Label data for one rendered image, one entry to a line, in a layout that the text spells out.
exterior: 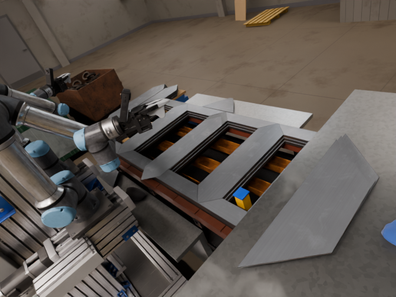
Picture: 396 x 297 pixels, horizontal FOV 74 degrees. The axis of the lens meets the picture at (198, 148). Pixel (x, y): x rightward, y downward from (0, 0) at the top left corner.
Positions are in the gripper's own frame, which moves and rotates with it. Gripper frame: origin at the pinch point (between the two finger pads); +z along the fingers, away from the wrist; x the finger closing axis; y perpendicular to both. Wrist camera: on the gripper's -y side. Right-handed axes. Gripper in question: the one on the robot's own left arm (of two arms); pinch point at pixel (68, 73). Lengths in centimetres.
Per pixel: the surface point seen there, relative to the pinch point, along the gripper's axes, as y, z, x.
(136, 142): 54, -4, 39
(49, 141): 123, 52, -165
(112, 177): 71, -27, 25
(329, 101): 122, 184, 178
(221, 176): 44, -34, 117
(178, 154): 48, -16, 82
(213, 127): 46, 13, 96
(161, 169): 49, -31, 77
